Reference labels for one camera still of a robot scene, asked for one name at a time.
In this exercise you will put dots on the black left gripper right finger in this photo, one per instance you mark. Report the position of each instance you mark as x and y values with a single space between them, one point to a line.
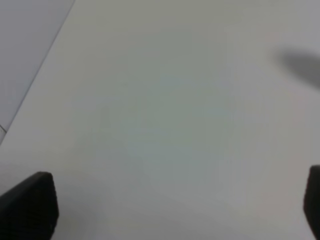
311 200

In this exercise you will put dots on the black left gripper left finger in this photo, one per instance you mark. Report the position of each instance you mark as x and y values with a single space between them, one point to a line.
29 211

